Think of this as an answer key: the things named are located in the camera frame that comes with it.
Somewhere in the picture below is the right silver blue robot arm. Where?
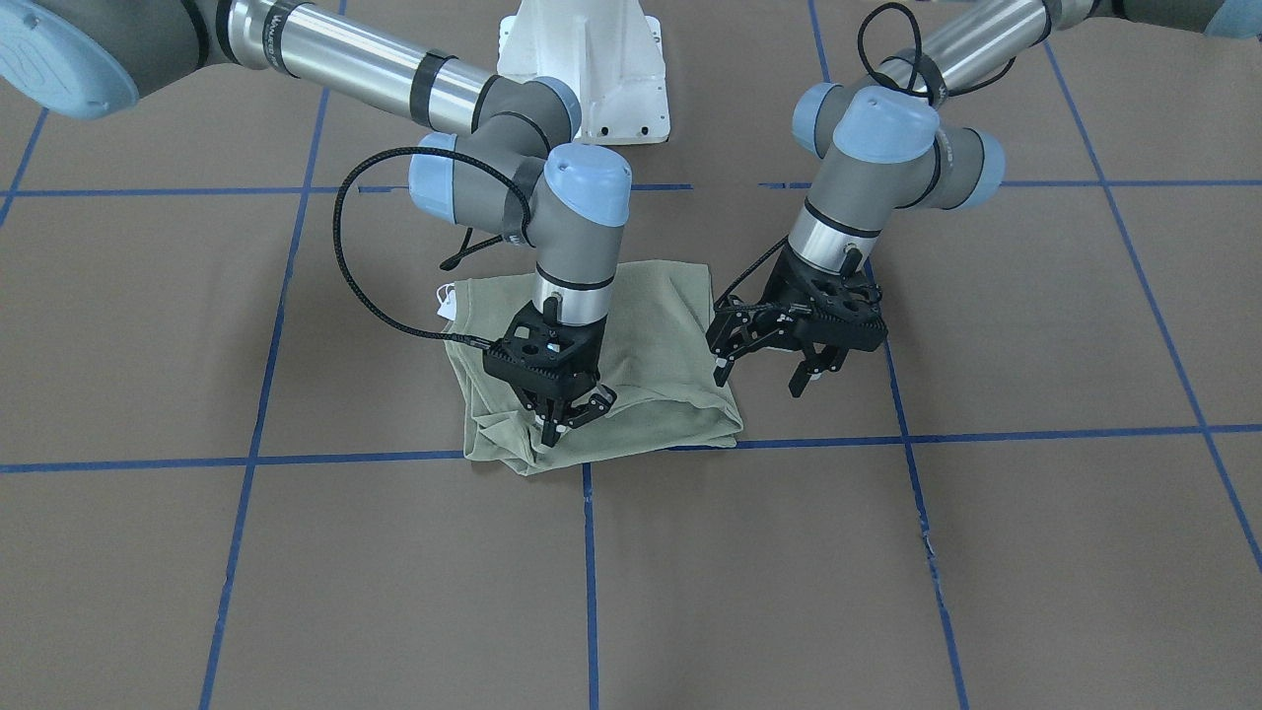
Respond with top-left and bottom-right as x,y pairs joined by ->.
3,1 -> 632,446

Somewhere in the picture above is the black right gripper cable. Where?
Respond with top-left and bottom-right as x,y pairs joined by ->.
332,146 -> 538,348

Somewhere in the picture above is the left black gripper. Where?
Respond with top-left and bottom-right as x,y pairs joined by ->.
705,248 -> 888,399

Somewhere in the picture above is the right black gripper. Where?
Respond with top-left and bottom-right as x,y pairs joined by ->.
482,303 -> 617,448

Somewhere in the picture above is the green long-sleeve shirt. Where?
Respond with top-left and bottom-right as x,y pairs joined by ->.
445,260 -> 745,475

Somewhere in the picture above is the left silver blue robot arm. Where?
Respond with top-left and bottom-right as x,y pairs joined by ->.
705,1 -> 1259,396

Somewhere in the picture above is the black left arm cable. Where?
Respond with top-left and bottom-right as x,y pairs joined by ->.
712,3 -> 1017,309

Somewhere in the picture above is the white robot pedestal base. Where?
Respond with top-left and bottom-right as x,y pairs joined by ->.
497,1 -> 671,145

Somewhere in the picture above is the white Miniso hang tag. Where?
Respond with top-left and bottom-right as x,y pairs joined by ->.
435,282 -> 458,322

